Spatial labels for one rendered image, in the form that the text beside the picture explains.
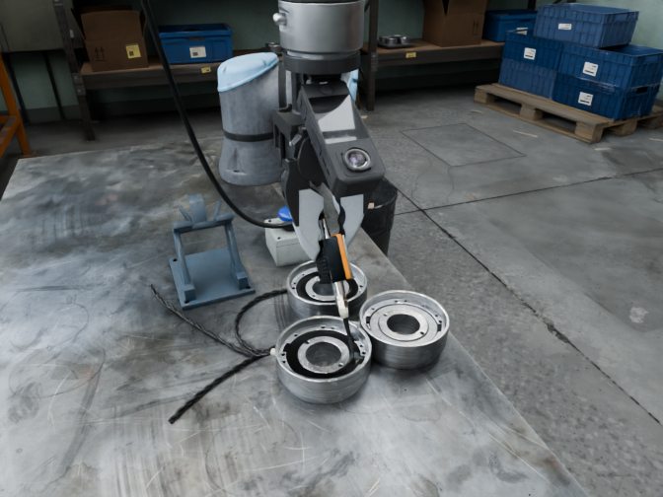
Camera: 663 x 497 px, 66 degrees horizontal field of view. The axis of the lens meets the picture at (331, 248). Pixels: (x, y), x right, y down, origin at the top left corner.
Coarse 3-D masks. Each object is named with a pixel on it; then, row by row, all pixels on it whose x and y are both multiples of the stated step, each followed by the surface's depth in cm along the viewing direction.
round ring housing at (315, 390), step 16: (304, 320) 59; (320, 320) 60; (336, 320) 60; (288, 336) 59; (320, 336) 59; (368, 336) 57; (304, 352) 56; (320, 352) 59; (336, 352) 58; (368, 352) 55; (288, 368) 53; (320, 368) 54; (336, 368) 54; (368, 368) 55; (288, 384) 53; (304, 384) 52; (320, 384) 51; (336, 384) 52; (352, 384) 53; (304, 400) 54; (320, 400) 54; (336, 400) 54
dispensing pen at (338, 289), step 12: (324, 216) 55; (324, 228) 55; (324, 240) 53; (336, 240) 54; (324, 252) 53; (336, 252) 53; (324, 264) 54; (336, 264) 53; (324, 276) 55; (336, 276) 53; (336, 288) 55; (336, 300) 55; (348, 324) 55; (348, 336) 55
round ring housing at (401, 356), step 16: (368, 304) 63; (384, 304) 64; (400, 304) 64; (416, 304) 64; (432, 304) 63; (368, 320) 62; (384, 320) 61; (400, 320) 63; (416, 320) 62; (448, 320) 59; (400, 336) 59; (416, 336) 59; (384, 352) 57; (400, 352) 56; (416, 352) 56; (432, 352) 57; (400, 368) 58
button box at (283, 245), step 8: (272, 232) 76; (280, 232) 76; (288, 232) 76; (272, 240) 76; (280, 240) 74; (288, 240) 75; (296, 240) 75; (320, 240) 77; (272, 248) 77; (280, 248) 75; (288, 248) 76; (296, 248) 76; (272, 256) 79; (280, 256) 76; (288, 256) 76; (296, 256) 77; (304, 256) 77; (280, 264) 76; (288, 264) 77
